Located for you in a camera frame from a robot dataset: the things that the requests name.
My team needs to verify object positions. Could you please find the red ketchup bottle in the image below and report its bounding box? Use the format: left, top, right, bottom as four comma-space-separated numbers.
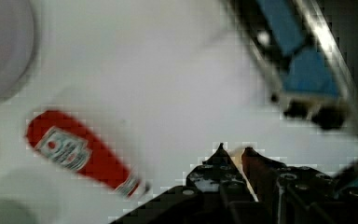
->
25, 110, 148, 197

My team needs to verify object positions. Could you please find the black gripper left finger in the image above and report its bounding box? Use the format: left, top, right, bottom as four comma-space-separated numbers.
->
186, 143, 246, 193

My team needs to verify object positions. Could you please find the grey round plate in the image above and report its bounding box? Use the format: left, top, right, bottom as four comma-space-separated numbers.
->
0, 0, 35, 98

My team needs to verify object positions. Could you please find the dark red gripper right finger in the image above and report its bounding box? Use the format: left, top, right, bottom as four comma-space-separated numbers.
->
241, 147, 334, 224

